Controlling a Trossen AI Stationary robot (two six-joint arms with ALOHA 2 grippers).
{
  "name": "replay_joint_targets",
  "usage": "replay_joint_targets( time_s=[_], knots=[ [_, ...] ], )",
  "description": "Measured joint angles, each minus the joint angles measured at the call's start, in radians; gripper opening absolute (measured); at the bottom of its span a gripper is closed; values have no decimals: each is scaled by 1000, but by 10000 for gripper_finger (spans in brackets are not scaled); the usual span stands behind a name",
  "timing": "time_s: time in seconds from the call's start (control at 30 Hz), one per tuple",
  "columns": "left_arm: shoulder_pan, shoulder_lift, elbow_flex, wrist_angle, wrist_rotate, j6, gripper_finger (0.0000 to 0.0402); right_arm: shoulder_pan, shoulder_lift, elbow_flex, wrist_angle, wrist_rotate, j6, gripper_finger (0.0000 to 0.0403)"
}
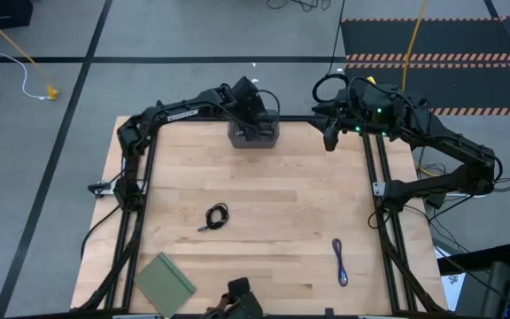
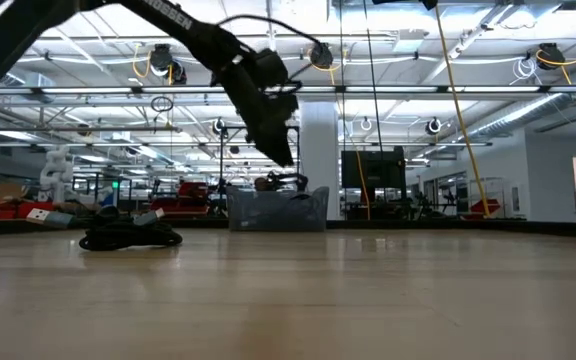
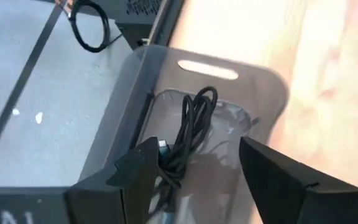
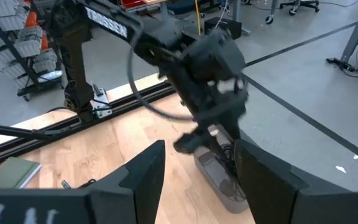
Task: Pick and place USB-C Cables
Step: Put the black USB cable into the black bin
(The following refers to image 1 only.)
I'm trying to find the green notebook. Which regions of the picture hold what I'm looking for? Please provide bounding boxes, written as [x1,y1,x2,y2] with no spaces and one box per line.
[133,251,198,319]

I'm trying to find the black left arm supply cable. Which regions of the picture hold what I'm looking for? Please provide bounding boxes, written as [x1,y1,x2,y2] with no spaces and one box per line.
[79,201,122,263]

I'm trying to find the black USB-C cable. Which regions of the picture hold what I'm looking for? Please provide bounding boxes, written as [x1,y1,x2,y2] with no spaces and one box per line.
[197,202,231,233]

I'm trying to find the black aluminium table frame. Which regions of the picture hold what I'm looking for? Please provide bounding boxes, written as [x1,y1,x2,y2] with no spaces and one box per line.
[70,99,450,319]

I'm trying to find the tangled black floor cables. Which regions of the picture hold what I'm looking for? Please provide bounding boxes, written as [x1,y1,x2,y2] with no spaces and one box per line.
[265,0,333,13]

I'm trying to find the gray laptop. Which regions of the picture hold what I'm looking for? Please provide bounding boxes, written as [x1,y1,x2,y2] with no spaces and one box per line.
[455,260,510,319]

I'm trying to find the long yellow hanging cable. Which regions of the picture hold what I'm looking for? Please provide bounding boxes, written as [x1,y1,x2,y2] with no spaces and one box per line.
[400,0,430,93]

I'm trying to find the gray plastic bin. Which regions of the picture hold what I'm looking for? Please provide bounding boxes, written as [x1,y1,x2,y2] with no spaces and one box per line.
[228,108,281,150]

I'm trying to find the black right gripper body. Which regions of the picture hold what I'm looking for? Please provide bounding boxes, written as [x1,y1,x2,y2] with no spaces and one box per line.
[323,85,364,135]

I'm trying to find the black hanging cable with coil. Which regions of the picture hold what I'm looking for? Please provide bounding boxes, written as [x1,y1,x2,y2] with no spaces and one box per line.
[311,0,352,105]

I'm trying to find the white floor cable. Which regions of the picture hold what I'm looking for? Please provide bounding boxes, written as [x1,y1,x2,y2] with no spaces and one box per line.
[0,0,51,101]

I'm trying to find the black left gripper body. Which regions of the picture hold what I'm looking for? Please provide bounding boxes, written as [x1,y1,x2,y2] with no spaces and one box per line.
[230,75,282,134]

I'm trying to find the purple USB-C cable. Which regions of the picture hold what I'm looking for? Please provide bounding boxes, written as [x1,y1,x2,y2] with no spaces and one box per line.
[331,237,350,288]

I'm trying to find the white paper sheet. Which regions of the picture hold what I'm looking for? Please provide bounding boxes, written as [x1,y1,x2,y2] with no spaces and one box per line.
[433,245,468,312]

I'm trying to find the black hazard-striped floor mat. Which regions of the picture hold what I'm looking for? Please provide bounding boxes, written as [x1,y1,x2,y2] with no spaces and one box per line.
[340,16,510,118]

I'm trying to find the yellow floor cable with plug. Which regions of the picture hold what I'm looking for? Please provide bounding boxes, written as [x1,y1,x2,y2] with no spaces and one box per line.
[0,5,60,101]

